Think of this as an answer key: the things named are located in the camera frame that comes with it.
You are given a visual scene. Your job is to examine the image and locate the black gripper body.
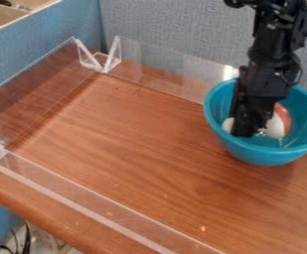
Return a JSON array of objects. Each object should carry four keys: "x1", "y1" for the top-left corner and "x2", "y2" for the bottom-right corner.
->
[{"x1": 233, "y1": 49, "x2": 302, "y2": 103}]

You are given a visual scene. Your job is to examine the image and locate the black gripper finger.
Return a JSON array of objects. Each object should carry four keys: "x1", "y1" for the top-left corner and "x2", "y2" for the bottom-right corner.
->
[
  {"x1": 253, "y1": 97, "x2": 276, "y2": 134},
  {"x1": 231, "y1": 91, "x2": 262, "y2": 138}
]

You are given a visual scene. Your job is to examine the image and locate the white and brown toy mushroom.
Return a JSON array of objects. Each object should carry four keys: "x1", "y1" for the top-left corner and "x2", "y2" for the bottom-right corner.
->
[{"x1": 223, "y1": 103, "x2": 292, "y2": 139}]

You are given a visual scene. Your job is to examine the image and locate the blue plastic bowl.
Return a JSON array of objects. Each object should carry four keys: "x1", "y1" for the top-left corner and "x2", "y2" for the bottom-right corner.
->
[{"x1": 203, "y1": 77, "x2": 307, "y2": 168}]

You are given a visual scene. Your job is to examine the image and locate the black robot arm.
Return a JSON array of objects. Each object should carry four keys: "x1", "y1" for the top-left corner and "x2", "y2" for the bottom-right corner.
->
[{"x1": 224, "y1": 0, "x2": 307, "y2": 137}]

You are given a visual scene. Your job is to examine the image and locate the clear acrylic back barrier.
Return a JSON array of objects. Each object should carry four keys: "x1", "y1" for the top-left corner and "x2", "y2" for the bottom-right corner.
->
[{"x1": 101, "y1": 34, "x2": 307, "y2": 110}]

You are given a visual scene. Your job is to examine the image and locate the clear acrylic barrier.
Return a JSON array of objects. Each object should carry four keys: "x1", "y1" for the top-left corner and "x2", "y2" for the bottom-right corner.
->
[
  {"x1": 0, "y1": 149, "x2": 225, "y2": 254},
  {"x1": 0, "y1": 38, "x2": 97, "y2": 88},
  {"x1": 101, "y1": 34, "x2": 307, "y2": 110}
]

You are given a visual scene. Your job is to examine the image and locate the clear acrylic front barrier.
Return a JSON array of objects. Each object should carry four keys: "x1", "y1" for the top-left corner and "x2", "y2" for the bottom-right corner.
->
[{"x1": 0, "y1": 149, "x2": 225, "y2": 254}]

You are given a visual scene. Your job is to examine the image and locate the clear acrylic left barrier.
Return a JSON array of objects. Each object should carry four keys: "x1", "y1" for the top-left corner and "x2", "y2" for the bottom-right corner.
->
[{"x1": 0, "y1": 38, "x2": 97, "y2": 88}]

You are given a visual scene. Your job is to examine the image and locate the wooden shelf box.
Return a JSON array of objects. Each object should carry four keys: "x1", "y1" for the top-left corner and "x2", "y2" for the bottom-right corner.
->
[{"x1": 0, "y1": 0, "x2": 63, "y2": 28}]

